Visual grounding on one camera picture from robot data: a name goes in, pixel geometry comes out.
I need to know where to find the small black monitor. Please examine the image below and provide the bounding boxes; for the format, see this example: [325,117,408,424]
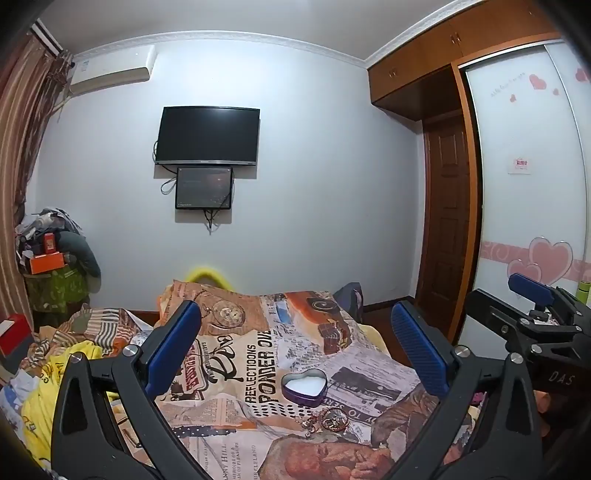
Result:
[174,166,233,211]

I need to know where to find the pile of clothes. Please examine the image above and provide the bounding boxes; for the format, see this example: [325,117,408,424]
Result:
[14,208,85,259]

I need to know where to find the white heart-print wardrobe door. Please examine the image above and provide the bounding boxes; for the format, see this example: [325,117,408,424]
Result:
[464,41,591,352]

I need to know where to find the striped brown blanket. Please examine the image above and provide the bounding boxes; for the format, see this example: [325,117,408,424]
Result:
[58,305,155,352]

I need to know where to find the white curtain rail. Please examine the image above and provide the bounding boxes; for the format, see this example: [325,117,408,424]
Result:
[30,18,64,57]

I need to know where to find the yellow cloth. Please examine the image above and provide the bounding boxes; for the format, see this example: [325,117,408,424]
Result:
[18,342,122,464]

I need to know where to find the printed newspaper-style blanket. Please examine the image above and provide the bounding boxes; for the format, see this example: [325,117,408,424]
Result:
[106,277,476,480]

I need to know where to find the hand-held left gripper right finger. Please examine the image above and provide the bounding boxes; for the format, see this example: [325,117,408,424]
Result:
[369,301,542,480]

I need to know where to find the red gold braided bangle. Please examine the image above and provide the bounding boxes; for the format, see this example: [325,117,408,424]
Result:
[322,410,348,432]

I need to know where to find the orange box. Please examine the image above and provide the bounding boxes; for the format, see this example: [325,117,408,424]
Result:
[29,251,66,275]

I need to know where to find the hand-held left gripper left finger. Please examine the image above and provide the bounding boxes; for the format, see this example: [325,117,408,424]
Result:
[51,300,218,480]

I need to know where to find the brown wooden door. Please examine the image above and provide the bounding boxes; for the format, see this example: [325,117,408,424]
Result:
[416,115,477,320]

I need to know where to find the dark blue bag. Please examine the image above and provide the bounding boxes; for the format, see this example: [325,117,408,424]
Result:
[332,282,366,320]

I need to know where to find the white air conditioner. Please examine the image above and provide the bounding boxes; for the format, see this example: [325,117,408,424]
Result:
[69,45,158,96]

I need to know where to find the pale yellow fleece blanket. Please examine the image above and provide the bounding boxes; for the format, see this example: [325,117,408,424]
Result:
[359,322,389,355]

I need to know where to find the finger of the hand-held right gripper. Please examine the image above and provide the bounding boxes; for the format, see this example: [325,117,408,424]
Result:
[508,272,591,326]
[464,288,587,358]

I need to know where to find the wooden overhead cabinet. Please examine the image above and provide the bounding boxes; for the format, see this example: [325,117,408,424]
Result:
[367,0,561,121]

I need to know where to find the black wall television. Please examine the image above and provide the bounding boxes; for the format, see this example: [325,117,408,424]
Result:
[154,106,260,167]

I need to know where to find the purple heart-shaped tin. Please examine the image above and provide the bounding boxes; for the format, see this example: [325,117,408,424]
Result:
[281,369,328,408]

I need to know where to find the striped brown curtain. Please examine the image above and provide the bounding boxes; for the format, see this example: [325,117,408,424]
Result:
[0,28,75,333]

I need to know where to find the red flat box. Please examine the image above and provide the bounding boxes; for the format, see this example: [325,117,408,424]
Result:
[0,313,32,358]

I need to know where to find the white blue printed cloth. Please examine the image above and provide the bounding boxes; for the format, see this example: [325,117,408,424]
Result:
[0,369,43,464]

